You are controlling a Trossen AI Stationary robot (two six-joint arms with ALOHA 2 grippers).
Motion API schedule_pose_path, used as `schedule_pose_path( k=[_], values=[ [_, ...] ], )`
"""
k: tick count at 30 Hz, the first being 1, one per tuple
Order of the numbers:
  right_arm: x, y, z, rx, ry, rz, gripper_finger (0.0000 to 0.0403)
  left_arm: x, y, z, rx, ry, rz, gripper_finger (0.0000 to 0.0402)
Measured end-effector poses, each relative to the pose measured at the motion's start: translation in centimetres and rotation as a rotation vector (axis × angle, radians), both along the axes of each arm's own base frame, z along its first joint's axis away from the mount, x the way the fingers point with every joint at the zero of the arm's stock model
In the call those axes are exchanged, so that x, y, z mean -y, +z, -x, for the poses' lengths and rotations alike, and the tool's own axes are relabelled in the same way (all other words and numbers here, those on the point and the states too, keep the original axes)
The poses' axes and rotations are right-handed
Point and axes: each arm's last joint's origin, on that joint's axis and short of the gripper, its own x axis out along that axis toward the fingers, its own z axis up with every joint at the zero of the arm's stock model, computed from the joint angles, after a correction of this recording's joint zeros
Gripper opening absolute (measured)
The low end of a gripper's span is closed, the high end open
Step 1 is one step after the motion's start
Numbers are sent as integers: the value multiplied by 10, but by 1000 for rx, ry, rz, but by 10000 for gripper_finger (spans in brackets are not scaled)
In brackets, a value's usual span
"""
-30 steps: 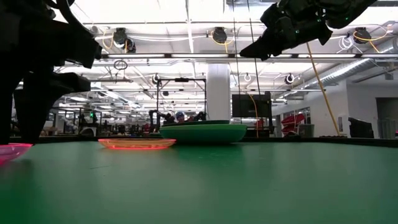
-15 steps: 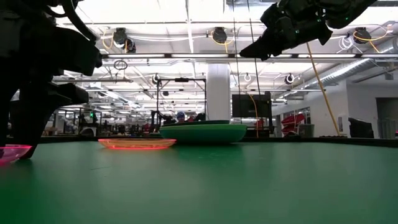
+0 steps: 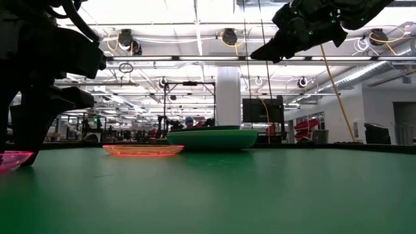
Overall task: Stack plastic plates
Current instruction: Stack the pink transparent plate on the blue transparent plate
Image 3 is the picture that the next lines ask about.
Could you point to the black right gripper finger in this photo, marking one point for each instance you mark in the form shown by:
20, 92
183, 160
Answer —
276, 50

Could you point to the grey bin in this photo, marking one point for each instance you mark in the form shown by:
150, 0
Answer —
321, 136

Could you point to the red rack item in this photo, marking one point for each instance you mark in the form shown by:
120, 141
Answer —
307, 126

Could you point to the black chair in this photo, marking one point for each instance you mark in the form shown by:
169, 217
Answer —
377, 133

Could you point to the long ceiling light bar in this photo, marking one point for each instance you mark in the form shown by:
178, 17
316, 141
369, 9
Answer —
195, 58

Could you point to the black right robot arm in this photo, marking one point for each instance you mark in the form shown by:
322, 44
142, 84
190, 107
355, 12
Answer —
364, 11

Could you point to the black monitor screen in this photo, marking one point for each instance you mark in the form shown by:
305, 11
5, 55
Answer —
260, 110

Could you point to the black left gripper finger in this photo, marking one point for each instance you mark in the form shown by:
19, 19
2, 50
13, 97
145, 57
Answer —
3, 123
32, 120

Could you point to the white building column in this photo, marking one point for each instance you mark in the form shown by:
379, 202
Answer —
228, 97

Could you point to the pink transparent plate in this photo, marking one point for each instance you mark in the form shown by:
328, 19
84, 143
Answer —
9, 161

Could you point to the person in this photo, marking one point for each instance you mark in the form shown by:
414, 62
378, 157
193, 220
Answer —
199, 123
189, 122

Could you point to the black metal frame rig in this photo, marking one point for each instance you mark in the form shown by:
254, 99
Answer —
164, 107

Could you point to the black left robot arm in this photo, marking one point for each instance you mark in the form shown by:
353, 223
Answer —
22, 5

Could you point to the silver air duct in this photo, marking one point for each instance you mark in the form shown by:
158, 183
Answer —
364, 73

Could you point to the orange transparent plate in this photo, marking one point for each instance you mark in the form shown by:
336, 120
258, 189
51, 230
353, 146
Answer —
143, 150

